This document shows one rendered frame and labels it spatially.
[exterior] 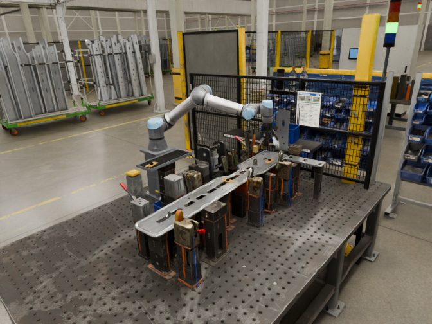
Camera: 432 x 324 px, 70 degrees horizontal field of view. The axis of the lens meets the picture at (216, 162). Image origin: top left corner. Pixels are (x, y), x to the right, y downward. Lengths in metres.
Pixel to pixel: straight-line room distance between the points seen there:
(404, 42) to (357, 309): 6.60
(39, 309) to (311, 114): 2.28
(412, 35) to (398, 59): 0.52
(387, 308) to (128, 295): 1.88
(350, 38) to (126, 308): 7.96
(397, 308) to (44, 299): 2.33
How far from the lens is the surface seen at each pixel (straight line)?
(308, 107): 2.76
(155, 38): 8.92
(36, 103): 8.87
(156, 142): 2.39
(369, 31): 2.61
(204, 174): 2.10
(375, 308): 2.77
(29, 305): 1.90
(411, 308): 2.88
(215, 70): 4.56
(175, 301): 1.66
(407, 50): 8.35
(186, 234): 1.52
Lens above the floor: 1.88
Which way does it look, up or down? 22 degrees down
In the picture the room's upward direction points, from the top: 2 degrees counter-clockwise
